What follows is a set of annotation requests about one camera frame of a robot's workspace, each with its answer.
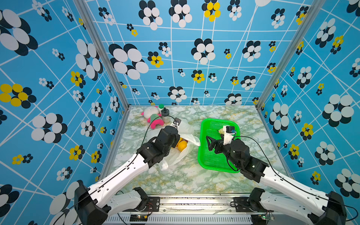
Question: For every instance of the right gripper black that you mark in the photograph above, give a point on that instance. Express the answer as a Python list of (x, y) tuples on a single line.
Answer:
[(220, 143)]

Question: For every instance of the green plastic basket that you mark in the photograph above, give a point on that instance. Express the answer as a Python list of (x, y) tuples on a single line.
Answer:
[(211, 154)]

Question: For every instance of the white plastic bag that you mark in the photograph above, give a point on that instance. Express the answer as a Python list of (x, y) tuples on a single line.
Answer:
[(174, 157)]

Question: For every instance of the orange yellow mango toy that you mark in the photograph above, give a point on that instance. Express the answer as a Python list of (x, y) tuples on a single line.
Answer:
[(182, 145)]

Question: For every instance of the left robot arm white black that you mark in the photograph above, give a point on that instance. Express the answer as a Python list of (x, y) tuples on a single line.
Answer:
[(94, 204)]

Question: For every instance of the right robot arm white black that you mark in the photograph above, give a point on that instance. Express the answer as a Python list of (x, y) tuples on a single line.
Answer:
[(301, 202)]

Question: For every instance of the clear shaker jar black lid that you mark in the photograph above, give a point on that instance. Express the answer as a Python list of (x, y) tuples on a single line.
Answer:
[(165, 115)]

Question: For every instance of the green cap white bottle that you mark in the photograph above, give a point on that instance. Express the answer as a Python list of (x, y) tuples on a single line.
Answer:
[(160, 107)]

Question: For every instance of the pink white plush toy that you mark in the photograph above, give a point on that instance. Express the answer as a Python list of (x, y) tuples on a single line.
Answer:
[(153, 116)]

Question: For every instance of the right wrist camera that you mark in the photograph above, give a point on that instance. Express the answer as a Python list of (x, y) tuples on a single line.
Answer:
[(229, 133)]

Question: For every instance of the aluminium front rail frame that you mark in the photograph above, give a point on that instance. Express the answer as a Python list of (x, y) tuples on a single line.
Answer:
[(199, 210)]

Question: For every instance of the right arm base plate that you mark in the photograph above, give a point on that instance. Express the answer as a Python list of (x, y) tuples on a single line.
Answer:
[(247, 204)]

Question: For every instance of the right aluminium corner post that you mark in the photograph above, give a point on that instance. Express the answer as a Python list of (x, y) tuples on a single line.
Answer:
[(298, 37)]

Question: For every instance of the aluminium corner post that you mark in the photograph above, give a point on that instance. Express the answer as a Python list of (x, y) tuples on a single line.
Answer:
[(93, 33), (298, 37)]

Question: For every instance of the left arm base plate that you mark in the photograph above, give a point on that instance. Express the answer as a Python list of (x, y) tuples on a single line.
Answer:
[(152, 205)]

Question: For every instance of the left aluminium corner post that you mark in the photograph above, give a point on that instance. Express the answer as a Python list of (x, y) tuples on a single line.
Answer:
[(93, 33)]

